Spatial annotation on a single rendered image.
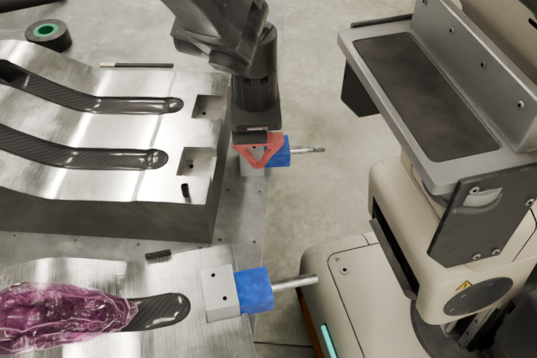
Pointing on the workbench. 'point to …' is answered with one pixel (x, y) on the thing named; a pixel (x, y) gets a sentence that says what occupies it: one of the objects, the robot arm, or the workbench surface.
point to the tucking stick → (135, 65)
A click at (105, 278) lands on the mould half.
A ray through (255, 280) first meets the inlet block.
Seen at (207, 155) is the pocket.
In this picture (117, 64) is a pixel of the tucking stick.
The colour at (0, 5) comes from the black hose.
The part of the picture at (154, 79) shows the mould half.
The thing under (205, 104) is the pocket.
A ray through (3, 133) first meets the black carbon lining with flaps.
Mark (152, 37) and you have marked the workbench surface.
